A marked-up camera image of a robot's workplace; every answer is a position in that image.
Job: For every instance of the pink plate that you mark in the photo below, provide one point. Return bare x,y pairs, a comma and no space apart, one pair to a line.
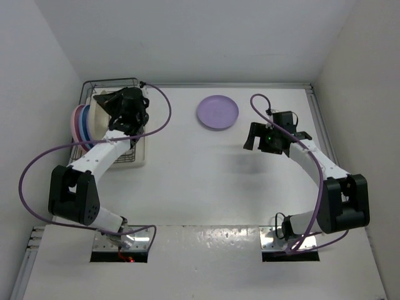
74,125

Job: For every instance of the blue plate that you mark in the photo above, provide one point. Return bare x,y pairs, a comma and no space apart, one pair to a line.
83,124

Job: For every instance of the purple plate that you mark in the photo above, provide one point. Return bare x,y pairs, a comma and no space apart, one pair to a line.
90,122
217,112

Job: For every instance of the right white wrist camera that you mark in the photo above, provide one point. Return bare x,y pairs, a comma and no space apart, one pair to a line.
270,112

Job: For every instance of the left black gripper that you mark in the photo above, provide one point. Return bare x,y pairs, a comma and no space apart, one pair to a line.
107,101

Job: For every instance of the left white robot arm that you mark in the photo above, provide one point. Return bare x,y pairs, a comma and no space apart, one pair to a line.
73,193

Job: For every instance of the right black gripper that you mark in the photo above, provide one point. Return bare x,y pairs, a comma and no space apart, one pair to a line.
255,130

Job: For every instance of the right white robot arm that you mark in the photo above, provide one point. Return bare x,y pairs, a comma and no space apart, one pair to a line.
343,200

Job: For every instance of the black wire dish rack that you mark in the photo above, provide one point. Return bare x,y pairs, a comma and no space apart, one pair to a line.
93,86

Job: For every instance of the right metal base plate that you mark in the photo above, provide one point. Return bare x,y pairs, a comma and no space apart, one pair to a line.
272,240

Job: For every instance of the cream plate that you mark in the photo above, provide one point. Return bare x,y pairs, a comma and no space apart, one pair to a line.
101,120

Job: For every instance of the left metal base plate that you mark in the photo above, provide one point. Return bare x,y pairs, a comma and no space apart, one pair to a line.
134,242

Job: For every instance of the metal base plate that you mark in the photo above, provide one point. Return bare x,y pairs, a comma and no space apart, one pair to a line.
272,240
134,242

